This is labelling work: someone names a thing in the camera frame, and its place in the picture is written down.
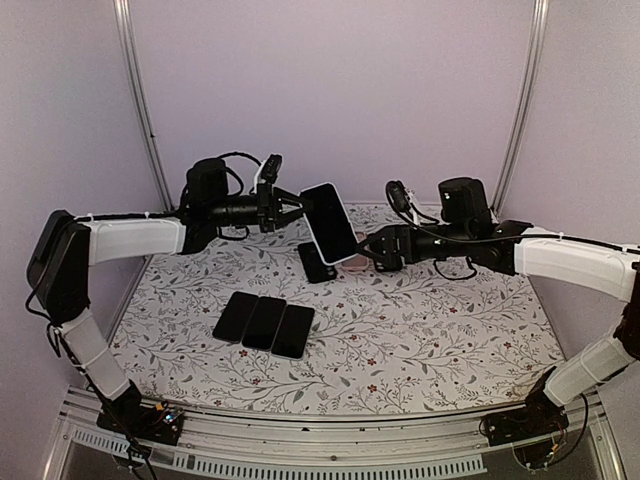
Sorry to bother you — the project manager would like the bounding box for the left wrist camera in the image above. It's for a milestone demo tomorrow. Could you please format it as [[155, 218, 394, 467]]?
[[253, 154, 283, 192]]

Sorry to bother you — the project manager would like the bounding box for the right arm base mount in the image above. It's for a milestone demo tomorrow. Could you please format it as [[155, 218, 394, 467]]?
[[478, 406, 569, 446]]

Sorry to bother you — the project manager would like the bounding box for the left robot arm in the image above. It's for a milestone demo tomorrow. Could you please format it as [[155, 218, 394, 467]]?
[[26, 154, 312, 434]]

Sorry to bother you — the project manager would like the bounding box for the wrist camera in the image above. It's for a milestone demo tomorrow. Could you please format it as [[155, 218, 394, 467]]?
[[385, 180, 417, 223], [253, 154, 283, 192]]

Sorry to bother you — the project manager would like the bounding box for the floral table mat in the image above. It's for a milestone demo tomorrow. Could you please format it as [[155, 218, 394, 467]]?
[[111, 222, 563, 416]]

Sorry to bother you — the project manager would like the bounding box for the black phone case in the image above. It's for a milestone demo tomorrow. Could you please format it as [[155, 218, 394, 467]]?
[[297, 242, 337, 284]]

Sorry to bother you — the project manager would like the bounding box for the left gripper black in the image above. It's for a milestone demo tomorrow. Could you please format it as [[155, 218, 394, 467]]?
[[210, 182, 314, 233]]

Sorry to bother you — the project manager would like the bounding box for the aluminium frame post right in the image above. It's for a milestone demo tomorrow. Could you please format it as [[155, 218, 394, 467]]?
[[491, 0, 550, 216]]

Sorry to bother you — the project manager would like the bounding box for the aluminium frame post left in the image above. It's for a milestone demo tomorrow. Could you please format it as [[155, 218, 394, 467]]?
[[113, 0, 174, 210]]

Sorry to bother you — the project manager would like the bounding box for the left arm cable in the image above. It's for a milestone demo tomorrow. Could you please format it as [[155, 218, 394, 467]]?
[[24, 151, 264, 480]]

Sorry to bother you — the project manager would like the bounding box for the aluminium frame post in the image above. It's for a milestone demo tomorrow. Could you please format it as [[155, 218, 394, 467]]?
[[491, 0, 550, 216], [113, 0, 174, 210]]

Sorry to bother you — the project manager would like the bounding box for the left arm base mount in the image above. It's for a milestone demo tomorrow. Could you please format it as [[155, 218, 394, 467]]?
[[96, 401, 184, 446]]

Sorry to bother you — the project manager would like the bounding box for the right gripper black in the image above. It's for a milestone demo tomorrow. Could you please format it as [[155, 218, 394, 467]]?
[[357, 223, 473, 267]]

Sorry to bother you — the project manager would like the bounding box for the dark purple phone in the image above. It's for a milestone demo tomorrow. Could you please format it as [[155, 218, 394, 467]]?
[[299, 182, 357, 266]]

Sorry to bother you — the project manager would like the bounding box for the pink phone case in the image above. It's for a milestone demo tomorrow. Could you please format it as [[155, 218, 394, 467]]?
[[340, 254, 371, 273]]

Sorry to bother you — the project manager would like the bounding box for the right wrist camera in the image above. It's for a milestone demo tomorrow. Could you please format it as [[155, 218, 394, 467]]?
[[385, 180, 417, 223]]

